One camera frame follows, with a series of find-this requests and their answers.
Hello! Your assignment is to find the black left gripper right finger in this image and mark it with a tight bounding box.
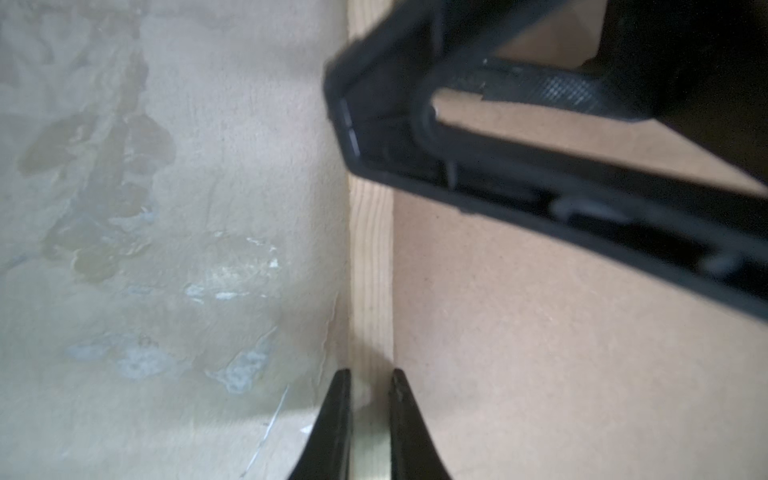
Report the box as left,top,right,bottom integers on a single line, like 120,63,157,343
389,369,452,480

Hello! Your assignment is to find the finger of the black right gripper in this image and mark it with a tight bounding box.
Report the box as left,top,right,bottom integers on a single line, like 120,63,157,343
323,1,767,318

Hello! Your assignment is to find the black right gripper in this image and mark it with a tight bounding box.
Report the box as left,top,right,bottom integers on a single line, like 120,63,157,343
444,1,767,183

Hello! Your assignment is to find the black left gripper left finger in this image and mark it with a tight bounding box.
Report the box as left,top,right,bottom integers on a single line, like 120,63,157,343
288,369,353,480

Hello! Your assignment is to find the brown frame backing board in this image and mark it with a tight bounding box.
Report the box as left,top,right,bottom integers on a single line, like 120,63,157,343
391,0,768,480

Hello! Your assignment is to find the light wooden picture frame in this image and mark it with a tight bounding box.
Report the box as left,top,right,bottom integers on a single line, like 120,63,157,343
346,0,397,480

